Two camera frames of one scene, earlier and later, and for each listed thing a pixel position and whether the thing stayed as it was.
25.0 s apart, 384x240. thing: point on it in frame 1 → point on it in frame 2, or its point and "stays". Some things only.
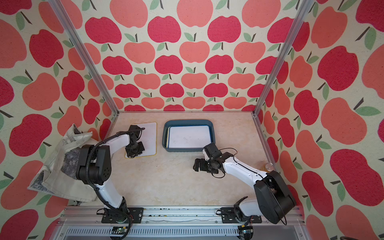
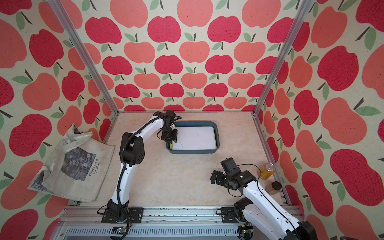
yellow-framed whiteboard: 148,139 → 194,138
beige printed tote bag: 58,178 stays
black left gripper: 130,153 → 174,138
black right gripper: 196,164 → 218,177
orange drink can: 268,167 stays
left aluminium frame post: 67,24 stays
